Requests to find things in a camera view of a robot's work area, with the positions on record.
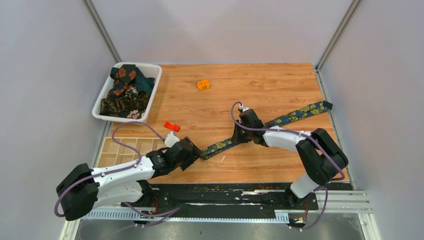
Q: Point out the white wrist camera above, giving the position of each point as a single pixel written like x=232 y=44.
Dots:
x=242 y=108
x=171 y=139

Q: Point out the dark pink floral tie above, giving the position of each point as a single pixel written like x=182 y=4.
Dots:
x=134 y=114

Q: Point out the white plastic bin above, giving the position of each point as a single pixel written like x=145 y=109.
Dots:
x=149 y=70

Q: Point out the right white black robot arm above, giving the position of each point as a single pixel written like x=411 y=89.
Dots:
x=320 y=155

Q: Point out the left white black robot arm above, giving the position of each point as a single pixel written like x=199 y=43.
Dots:
x=85 y=188

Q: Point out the wooden compartment tray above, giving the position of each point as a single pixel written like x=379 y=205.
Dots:
x=112 y=154

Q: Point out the orange cube toy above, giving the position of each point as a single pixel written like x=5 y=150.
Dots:
x=203 y=85

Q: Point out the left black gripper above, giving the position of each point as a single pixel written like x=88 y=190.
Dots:
x=193 y=156

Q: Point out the dark brown patterned tie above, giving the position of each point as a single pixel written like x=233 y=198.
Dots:
x=120 y=107

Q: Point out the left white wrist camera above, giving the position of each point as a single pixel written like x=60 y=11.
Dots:
x=171 y=139

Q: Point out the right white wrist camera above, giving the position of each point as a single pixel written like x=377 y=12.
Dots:
x=242 y=108

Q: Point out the navy yellow floral tie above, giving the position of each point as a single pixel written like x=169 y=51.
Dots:
x=293 y=116

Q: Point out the green orange floral tie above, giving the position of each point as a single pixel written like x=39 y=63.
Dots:
x=129 y=83

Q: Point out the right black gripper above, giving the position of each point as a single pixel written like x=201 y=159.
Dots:
x=237 y=137

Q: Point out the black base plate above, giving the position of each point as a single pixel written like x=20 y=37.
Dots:
x=224 y=200

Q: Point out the aluminium rail frame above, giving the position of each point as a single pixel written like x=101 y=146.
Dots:
x=333 y=198

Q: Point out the red plastic clip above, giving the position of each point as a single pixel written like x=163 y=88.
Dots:
x=172 y=127

